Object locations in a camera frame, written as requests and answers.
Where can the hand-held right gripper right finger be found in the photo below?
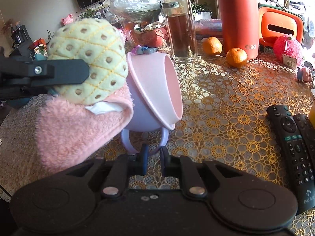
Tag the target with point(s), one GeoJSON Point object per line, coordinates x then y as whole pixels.
{"type": "Point", "coordinates": [164, 155]}

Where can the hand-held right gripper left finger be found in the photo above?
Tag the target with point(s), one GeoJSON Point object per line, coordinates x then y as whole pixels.
{"type": "Point", "coordinates": [144, 153]}

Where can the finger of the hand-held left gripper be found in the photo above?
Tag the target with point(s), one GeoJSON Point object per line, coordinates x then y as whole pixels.
{"type": "Point", "coordinates": [61, 71]}

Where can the yellow pineapple plush toy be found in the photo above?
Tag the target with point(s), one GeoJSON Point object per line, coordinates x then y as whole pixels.
{"type": "Point", "coordinates": [98, 44]}

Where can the black coffee machine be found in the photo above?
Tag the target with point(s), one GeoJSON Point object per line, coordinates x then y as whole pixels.
{"type": "Point", "coordinates": [21, 40]}

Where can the pink plush toy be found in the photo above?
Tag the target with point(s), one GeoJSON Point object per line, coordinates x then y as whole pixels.
{"type": "Point", "coordinates": [67, 19]}

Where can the pink fluffy towel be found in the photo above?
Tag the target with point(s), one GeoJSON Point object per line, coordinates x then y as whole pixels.
{"type": "Point", "coordinates": [73, 132]}

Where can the pink plastic bowl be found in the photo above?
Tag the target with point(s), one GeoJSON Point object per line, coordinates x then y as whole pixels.
{"type": "Point", "coordinates": [157, 83]}

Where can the gold lace tablecloth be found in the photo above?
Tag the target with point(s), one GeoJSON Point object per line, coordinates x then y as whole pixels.
{"type": "Point", "coordinates": [221, 95]}

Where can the small purple blue hair clip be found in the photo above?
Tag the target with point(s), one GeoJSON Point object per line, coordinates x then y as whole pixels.
{"type": "Point", "coordinates": [142, 50]}

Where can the clear plastic bag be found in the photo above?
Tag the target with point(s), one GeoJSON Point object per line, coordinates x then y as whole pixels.
{"type": "Point", "coordinates": [134, 2]}

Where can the orange mandarin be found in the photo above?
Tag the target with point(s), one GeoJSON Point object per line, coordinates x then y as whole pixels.
{"type": "Point", "coordinates": [212, 45]}
{"type": "Point", "coordinates": [236, 57]}

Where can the black remote control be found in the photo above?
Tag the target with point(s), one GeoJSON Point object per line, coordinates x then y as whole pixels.
{"type": "Point", "coordinates": [291, 152]}
{"type": "Point", "coordinates": [307, 130]}

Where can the glass bottle with tea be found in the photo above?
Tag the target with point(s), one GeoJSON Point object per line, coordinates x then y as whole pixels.
{"type": "Point", "coordinates": [181, 24]}

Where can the green potted plant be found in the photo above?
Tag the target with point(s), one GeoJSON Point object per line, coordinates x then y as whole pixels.
{"type": "Point", "coordinates": [200, 8]}

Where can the red thermos bottle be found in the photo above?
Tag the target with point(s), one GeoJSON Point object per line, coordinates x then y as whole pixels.
{"type": "Point", "coordinates": [237, 12]}

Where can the small pink pig figure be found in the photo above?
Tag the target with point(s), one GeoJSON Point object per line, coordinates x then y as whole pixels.
{"type": "Point", "coordinates": [304, 75]}

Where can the pink fluffy plush ball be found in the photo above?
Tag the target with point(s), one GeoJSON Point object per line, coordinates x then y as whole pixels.
{"type": "Point", "coordinates": [286, 48]}

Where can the orange tissue box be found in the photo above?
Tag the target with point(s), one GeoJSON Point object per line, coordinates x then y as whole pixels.
{"type": "Point", "coordinates": [280, 27]}

